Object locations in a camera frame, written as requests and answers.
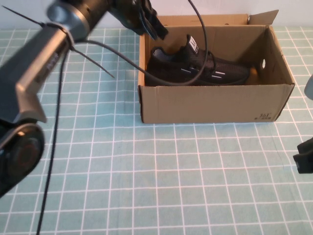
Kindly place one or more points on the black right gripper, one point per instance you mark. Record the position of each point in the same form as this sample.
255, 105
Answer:
305, 156

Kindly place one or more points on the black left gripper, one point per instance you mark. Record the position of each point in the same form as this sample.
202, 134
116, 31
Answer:
129, 14

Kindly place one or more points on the black knit sneaker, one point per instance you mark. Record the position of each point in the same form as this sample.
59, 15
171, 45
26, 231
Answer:
171, 68

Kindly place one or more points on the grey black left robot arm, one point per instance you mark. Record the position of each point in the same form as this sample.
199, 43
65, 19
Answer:
36, 68

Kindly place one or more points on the brown cardboard shoe box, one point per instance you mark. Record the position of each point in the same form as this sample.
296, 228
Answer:
210, 105

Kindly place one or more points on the green white checked tablecloth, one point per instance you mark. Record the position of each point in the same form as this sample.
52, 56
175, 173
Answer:
171, 171

